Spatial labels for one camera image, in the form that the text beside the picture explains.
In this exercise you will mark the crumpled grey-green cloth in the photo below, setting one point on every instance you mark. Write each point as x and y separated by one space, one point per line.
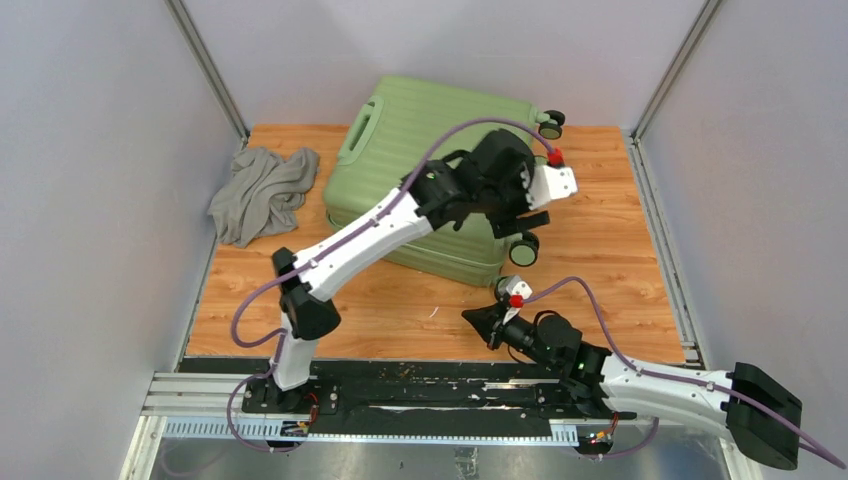
262 195

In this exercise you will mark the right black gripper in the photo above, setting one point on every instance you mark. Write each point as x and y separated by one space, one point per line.
483 318

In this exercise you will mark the green suitcase wheel front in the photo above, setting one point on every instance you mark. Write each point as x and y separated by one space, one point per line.
504 285

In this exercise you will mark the green suitcase wheel lid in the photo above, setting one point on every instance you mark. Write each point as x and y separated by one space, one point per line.
524 252

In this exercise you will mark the aluminium frame rail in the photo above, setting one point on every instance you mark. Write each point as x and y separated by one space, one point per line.
224 419

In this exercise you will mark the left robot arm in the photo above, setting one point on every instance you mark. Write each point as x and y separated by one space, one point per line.
429 198

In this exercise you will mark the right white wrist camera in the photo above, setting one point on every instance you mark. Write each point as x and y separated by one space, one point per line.
513 304

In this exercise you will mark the green suitcase blue lining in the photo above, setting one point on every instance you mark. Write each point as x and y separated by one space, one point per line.
401 120

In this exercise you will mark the green suitcase wheel rear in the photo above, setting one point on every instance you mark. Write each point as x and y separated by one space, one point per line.
550 124

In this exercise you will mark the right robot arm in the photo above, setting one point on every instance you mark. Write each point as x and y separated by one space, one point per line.
744 405

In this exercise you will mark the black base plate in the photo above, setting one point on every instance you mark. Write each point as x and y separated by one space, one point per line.
423 398

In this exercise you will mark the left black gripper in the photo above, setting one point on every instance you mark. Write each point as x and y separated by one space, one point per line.
502 222

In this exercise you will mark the green suitcase wheel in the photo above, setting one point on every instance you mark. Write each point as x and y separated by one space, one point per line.
550 124
504 285

